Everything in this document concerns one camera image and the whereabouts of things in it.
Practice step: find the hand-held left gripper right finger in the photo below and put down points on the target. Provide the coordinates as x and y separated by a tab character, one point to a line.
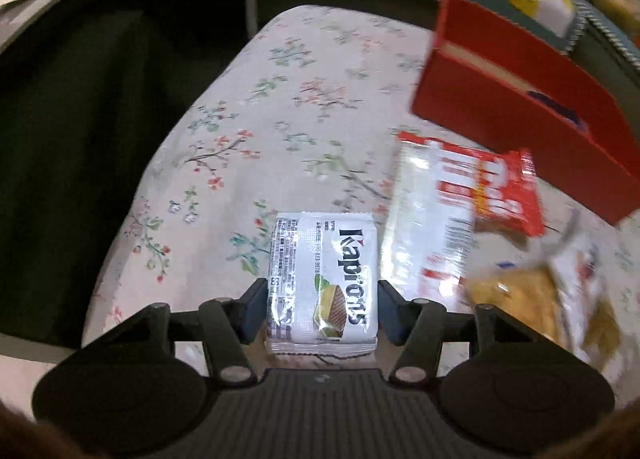
390	314

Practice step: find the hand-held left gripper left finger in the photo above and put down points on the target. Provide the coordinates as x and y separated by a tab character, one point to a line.
254	311

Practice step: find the white wafer packet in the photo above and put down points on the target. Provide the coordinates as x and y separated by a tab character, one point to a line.
320	264

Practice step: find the red and white gummy packet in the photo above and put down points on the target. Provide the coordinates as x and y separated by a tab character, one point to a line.
430	199

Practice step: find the clear bag of yellow cookies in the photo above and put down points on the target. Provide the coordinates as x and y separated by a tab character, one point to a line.
515	299

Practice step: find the red cardboard box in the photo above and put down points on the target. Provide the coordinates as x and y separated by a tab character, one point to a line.
500	104

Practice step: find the floral tablecloth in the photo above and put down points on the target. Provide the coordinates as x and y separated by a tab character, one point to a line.
300	114

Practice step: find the dark side cabinet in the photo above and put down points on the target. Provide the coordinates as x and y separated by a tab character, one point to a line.
100	89

